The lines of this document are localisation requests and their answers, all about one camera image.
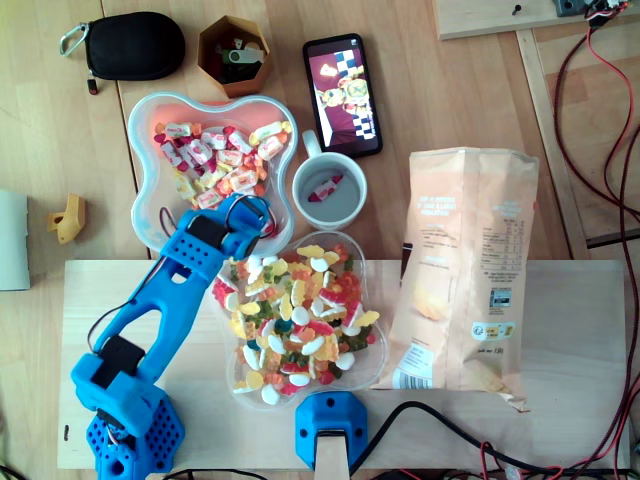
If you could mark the red white candy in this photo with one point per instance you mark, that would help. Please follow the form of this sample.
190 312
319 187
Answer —
270 229
325 189

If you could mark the white Haribo candy tub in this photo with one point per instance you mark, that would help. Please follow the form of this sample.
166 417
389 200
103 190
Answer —
145 165

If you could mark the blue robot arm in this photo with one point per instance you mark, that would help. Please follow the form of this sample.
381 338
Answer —
195 255

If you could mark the white mug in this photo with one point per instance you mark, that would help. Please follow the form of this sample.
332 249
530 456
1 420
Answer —
305 215

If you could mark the white orange wrapped candy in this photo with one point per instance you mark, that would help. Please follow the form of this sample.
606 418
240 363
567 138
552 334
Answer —
270 147

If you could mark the yellow cloud gummy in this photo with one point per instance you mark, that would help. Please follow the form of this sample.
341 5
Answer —
310 251

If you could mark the white strawberry wrapped candy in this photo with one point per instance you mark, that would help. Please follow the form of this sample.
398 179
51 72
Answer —
200 151

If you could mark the white yellow wrapped candy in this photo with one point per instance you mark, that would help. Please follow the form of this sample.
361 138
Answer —
267 131

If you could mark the white oval gummy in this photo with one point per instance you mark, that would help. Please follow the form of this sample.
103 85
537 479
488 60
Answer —
300 316

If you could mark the blue gummy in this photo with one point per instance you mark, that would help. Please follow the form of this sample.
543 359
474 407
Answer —
283 325

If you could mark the orange hexagonal box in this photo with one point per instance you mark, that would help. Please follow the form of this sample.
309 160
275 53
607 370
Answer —
250 89

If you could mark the black smartphone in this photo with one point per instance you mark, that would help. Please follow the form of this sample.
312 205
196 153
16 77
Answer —
345 90

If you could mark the green silver USB stick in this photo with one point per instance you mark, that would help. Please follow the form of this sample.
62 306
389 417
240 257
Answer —
242 56

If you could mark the yellow round gummy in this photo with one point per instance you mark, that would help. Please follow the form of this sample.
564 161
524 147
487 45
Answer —
254 379

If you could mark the yellow printed part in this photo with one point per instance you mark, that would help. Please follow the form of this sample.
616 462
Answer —
67 222

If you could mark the clear plastic gummy tray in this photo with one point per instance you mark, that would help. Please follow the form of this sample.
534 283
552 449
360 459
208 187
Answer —
372 360

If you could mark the red black zipper tag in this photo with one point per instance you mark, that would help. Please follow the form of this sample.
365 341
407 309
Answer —
93 87

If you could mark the black zip pouch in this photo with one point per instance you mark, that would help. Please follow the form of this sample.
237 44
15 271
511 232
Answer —
135 47

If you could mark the orange chips bag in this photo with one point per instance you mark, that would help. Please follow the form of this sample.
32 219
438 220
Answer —
450 240

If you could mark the grey box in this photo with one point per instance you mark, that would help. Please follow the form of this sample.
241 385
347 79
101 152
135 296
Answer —
12 240

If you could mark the silver carabiner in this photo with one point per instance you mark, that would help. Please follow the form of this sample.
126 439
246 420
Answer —
64 42

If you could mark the small wooden board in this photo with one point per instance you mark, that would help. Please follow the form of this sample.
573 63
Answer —
480 20

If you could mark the wooden slat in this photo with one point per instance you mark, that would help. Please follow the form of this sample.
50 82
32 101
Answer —
550 140

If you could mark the black screw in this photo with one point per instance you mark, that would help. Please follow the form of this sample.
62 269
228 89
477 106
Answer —
518 10

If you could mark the large wooden base board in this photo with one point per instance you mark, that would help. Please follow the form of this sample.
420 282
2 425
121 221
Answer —
575 325

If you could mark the blue post mount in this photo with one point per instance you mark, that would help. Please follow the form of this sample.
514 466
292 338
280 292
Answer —
330 412

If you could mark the wooden post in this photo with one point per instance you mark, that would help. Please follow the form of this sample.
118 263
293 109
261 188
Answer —
331 457

